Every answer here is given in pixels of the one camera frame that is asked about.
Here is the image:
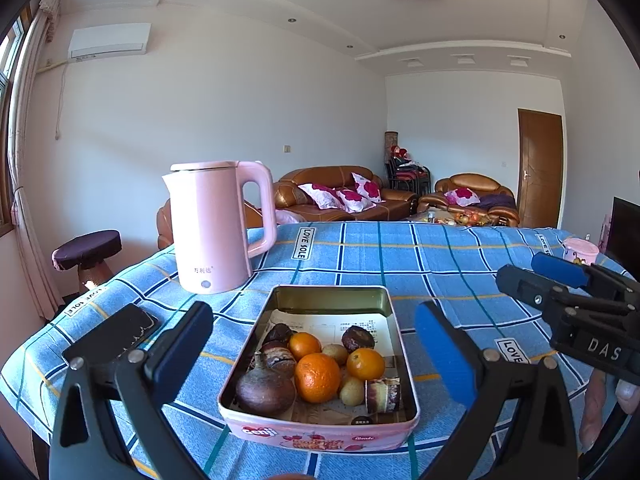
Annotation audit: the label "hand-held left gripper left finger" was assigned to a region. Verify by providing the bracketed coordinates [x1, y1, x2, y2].
[50, 301, 215, 480]

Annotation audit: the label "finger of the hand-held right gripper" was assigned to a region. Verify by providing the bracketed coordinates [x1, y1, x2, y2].
[496, 264, 608, 333]
[531, 252, 640, 311]

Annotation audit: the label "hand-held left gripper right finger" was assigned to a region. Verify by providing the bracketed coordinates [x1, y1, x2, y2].
[414, 301, 581, 480]

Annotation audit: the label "layered cake slice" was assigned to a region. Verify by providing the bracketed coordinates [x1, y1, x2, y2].
[365, 377, 402, 413]

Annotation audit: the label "orange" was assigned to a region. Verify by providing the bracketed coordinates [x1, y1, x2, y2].
[294, 353, 342, 404]
[346, 348, 386, 382]
[288, 332, 322, 362]

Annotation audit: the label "dark purple-brown round fruit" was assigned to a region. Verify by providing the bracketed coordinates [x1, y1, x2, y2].
[235, 357, 297, 417]

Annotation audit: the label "small yellow fruit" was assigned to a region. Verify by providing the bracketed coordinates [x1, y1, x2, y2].
[321, 343, 349, 366]
[339, 377, 365, 406]

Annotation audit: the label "pink metal tin box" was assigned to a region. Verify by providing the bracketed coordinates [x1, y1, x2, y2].
[218, 285, 421, 452]

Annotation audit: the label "person's right hand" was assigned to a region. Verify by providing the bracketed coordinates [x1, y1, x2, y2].
[580, 367, 640, 456]

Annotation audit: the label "pink cartoon print cup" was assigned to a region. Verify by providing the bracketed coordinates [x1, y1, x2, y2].
[560, 239, 600, 267]

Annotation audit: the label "black smartphone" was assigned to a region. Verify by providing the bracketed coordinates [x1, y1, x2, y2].
[62, 303, 163, 361]

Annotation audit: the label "blue plaid tablecloth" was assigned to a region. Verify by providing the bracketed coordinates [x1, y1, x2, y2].
[0, 220, 640, 480]

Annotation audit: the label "black television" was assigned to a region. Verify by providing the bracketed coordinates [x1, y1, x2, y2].
[605, 196, 640, 273]

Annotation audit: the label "dark purple blanket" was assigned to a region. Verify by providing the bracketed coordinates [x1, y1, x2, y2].
[479, 194, 517, 211]

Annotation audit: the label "coffee table with snacks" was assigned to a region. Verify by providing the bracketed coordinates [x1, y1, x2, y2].
[407, 208, 506, 227]

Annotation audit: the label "brown wooden door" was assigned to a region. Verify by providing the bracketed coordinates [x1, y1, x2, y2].
[517, 108, 563, 229]

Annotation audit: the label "white red floral cushion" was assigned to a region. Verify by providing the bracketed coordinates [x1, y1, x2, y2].
[336, 188, 375, 212]
[445, 187, 481, 207]
[299, 183, 346, 208]
[351, 172, 385, 203]

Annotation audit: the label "brown leather armchair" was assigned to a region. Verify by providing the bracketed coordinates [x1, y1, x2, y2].
[417, 173, 521, 228]

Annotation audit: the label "pink electric kettle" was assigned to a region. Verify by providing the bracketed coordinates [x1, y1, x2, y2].
[161, 160, 278, 294]

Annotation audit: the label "stool with purple cushion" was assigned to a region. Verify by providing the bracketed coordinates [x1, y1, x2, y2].
[51, 230, 123, 296]

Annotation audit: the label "stacked dark chairs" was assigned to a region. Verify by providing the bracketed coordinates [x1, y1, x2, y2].
[385, 157, 431, 196]

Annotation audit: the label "long brown leather sofa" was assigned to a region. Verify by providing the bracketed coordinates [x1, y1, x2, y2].
[272, 165, 418, 222]

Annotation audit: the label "pale pink curtain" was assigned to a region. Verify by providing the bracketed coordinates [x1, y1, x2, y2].
[5, 0, 63, 321]

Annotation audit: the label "white air conditioner pipe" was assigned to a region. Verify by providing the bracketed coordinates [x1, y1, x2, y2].
[37, 57, 69, 142]

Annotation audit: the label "window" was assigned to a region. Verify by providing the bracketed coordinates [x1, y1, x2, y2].
[0, 15, 26, 231]

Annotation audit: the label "white wall air conditioner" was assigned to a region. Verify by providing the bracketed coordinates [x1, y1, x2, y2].
[67, 22, 152, 61]

